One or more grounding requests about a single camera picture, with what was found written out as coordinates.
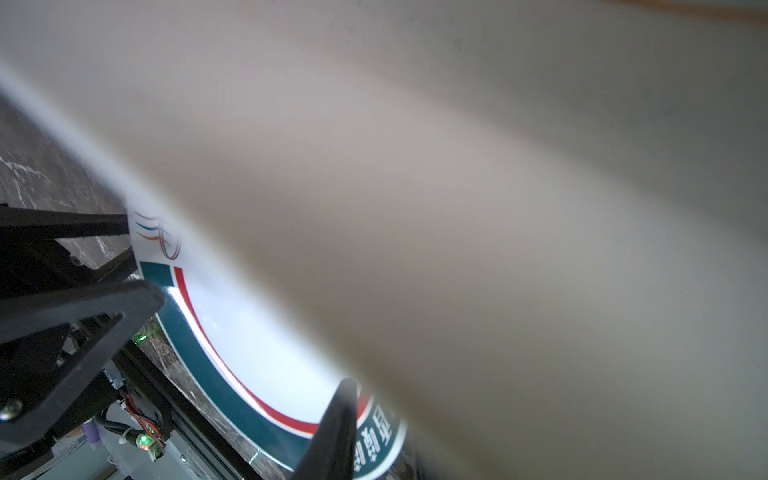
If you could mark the green rimmed white plate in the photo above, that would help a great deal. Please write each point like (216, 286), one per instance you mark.
(538, 228)

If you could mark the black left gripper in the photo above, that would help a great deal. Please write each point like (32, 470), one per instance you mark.
(59, 330)

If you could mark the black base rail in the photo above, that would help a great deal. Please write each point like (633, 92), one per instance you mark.
(179, 420)

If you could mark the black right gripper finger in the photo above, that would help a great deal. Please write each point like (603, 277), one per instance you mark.
(330, 454)

